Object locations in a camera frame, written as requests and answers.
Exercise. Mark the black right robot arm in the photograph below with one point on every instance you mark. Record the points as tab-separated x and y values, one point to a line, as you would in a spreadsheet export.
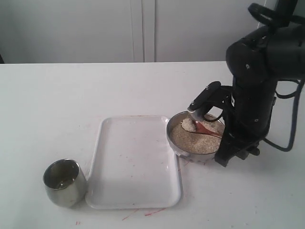
257	62

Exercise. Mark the brown wooden spoon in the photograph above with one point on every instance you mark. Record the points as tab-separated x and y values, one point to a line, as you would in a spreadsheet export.
195	127

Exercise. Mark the stainless steel cup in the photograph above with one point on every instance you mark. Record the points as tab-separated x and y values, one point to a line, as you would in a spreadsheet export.
65	183

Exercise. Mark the white uncooked rice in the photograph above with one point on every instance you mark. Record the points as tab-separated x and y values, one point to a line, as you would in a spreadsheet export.
194	143

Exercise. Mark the steel bowl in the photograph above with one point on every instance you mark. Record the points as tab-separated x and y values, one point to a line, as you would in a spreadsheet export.
198	158

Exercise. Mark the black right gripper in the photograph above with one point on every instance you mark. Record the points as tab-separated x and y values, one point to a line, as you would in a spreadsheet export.
245	126

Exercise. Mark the white rectangular plastic tray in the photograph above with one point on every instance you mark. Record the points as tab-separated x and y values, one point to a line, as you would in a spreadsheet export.
133	165

